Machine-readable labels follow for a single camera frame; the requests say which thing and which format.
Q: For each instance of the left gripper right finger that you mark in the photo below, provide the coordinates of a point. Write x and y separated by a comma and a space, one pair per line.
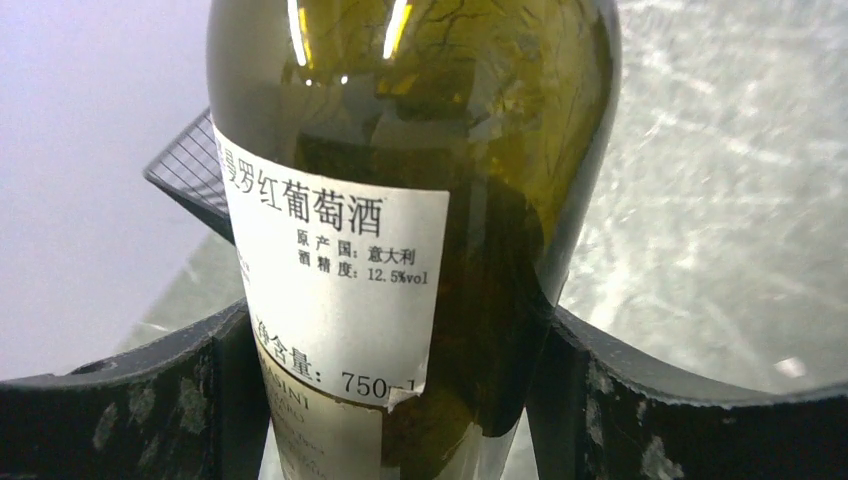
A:
602, 409

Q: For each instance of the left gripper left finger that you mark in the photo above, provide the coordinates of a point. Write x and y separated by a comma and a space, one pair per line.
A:
189, 405

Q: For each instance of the dark green wine bottle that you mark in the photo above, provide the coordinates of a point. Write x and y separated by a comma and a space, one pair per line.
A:
406, 183

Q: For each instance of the black wire wine rack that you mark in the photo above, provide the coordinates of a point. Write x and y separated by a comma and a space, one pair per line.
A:
188, 172

